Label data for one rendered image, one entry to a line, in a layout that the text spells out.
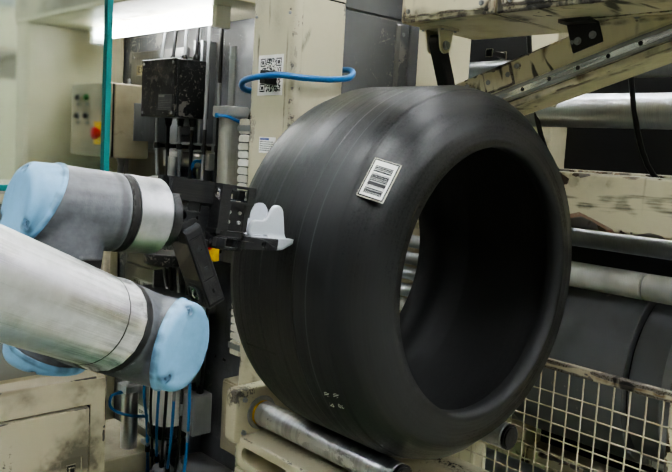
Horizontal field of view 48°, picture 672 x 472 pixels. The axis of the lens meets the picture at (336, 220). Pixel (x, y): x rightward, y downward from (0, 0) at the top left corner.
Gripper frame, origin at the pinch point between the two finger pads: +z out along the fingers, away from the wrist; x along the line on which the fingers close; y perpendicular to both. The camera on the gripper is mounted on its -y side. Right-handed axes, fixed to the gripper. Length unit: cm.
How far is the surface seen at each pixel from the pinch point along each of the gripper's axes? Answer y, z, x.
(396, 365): -14.0, 12.4, -12.7
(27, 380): -36, -6, 64
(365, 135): 16.8, 7.5, -5.2
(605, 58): 39, 57, -12
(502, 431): -28, 47, -9
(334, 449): -31.6, 18.6, 2.6
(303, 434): -31.6, 18.6, 10.1
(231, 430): -35.3, 15.2, 24.9
